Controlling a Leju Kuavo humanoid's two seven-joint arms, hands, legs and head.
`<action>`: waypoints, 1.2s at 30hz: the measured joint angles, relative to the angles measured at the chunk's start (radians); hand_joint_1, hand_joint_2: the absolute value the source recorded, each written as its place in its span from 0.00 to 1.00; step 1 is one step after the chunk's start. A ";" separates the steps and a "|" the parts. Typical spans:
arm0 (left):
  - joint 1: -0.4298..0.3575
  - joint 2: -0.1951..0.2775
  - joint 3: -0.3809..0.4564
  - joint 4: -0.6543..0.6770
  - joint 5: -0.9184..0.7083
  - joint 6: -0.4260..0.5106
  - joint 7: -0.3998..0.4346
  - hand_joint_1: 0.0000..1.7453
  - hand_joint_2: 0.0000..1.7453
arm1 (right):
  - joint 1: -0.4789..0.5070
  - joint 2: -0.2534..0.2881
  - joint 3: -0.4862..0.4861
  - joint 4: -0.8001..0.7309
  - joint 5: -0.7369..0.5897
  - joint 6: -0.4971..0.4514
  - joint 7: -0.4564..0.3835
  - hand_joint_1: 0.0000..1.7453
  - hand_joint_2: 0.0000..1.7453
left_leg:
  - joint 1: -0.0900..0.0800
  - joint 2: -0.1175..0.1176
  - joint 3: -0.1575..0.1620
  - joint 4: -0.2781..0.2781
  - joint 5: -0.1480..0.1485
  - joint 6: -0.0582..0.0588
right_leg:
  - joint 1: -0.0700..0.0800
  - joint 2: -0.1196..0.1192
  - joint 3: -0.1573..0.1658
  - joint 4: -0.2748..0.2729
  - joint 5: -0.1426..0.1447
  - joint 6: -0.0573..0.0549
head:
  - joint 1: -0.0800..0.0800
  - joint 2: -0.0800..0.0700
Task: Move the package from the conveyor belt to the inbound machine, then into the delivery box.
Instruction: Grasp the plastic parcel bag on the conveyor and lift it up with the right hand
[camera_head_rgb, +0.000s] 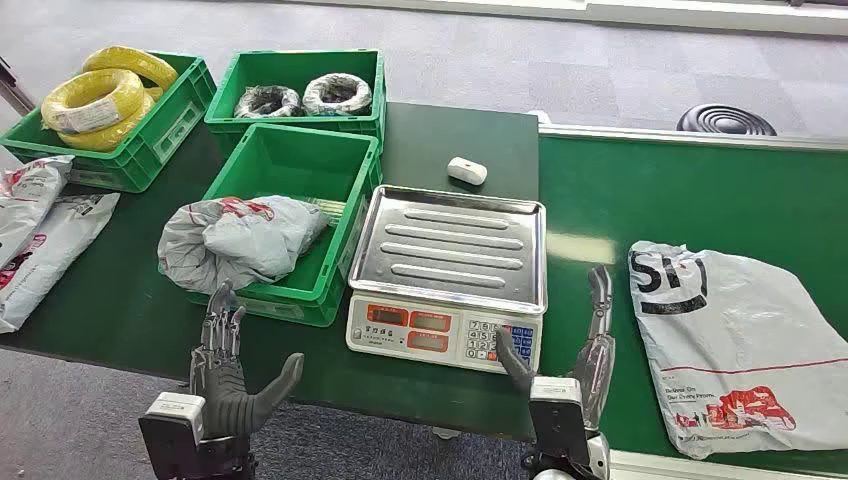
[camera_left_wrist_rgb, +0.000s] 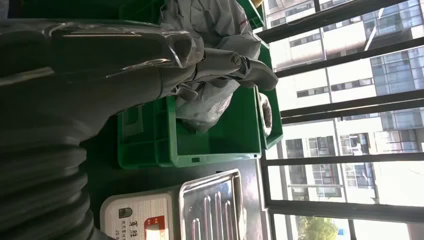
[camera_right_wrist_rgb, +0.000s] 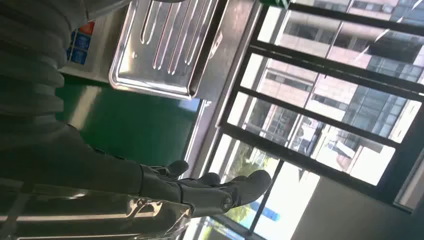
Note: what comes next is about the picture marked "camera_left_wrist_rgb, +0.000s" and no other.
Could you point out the black window frame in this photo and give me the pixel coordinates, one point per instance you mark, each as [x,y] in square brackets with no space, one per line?
[348,210]

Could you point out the green crate holding parcel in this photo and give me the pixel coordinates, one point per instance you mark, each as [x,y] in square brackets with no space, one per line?
[225,139]

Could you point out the white office building outside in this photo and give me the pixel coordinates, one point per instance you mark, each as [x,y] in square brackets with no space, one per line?
[348,36]

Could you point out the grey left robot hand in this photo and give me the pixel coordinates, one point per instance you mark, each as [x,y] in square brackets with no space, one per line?
[99,66]

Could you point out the green crate with black coils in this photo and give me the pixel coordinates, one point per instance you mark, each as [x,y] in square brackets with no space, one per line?
[276,129]

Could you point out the crumpled grey parcel bag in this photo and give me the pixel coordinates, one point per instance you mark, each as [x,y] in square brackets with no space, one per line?
[215,20]

